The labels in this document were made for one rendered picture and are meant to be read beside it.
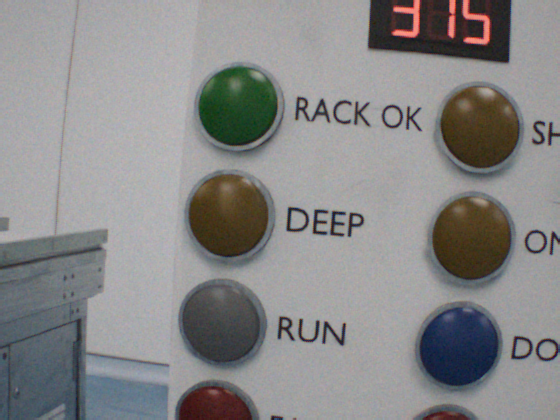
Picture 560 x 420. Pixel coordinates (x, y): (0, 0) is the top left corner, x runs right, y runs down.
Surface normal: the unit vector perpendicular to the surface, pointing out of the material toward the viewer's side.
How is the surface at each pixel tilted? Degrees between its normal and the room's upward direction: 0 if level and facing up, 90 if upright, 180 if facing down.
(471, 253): 93
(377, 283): 90
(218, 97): 89
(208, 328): 92
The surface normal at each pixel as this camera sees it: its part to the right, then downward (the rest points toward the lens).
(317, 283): -0.18, 0.04
